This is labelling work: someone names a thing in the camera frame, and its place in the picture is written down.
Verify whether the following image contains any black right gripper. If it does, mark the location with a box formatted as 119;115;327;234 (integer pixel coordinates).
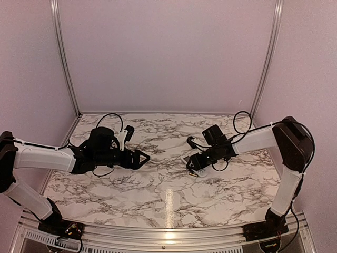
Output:
186;145;220;171

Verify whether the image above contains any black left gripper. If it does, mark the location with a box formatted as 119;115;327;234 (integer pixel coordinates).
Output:
95;147;151;169

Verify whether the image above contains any white remote control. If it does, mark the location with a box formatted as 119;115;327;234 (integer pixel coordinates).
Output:
181;156;208;178

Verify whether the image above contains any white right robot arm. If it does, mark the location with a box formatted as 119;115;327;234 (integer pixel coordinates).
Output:
182;116;315;236

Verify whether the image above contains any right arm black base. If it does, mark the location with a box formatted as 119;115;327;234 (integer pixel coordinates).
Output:
243;221;289;241

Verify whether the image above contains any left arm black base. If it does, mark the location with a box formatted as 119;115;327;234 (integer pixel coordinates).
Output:
38;219;84;240

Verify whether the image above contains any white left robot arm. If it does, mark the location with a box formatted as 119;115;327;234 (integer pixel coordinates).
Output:
1;126;150;235

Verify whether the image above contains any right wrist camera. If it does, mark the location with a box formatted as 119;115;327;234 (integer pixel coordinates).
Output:
186;136;204;154

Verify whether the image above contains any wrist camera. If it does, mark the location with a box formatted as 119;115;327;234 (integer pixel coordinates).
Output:
186;136;204;154
117;125;135;151

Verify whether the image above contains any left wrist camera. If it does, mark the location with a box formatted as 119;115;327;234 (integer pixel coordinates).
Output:
117;125;135;151

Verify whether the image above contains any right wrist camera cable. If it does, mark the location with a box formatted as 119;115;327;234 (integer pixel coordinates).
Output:
194;110;254;148

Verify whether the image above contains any front aluminium frame rail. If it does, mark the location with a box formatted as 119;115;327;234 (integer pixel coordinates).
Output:
10;210;317;252

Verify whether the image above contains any right rear aluminium frame post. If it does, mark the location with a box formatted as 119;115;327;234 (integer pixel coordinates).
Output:
250;0;284;119

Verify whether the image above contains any aluminium frame post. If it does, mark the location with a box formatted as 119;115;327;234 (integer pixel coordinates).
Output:
49;0;81;118
250;0;284;119

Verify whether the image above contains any left rear aluminium frame post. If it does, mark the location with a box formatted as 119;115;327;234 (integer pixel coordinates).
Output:
49;0;81;118

